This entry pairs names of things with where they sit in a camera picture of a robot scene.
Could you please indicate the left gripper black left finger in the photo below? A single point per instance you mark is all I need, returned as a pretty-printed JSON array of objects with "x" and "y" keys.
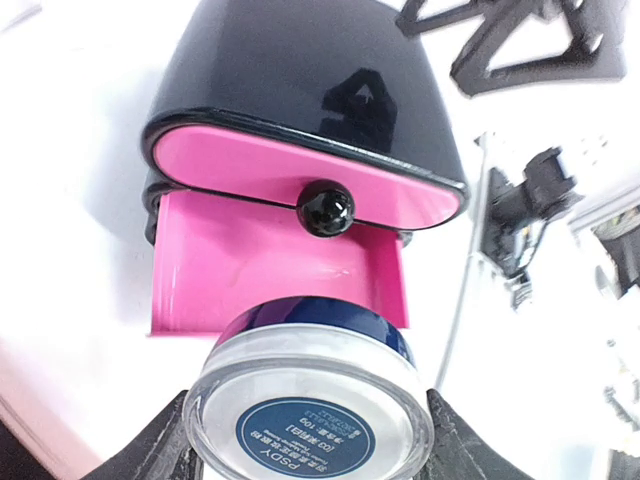
[{"x": 160, "y": 451}]

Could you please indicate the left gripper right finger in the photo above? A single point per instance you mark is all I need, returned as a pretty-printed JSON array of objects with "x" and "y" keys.
[{"x": 458, "y": 452}]

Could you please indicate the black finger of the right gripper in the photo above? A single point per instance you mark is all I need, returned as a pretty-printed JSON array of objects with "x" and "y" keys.
[{"x": 528, "y": 42}]

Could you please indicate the round glass cosmetic jar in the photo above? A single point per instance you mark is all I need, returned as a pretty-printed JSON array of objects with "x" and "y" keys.
[{"x": 310, "y": 388}]

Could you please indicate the black pink tiered rack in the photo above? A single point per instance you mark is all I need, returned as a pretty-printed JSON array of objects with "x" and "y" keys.
[{"x": 291, "y": 146}]

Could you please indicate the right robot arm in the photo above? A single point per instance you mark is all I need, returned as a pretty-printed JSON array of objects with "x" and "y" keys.
[{"x": 536, "y": 371}]

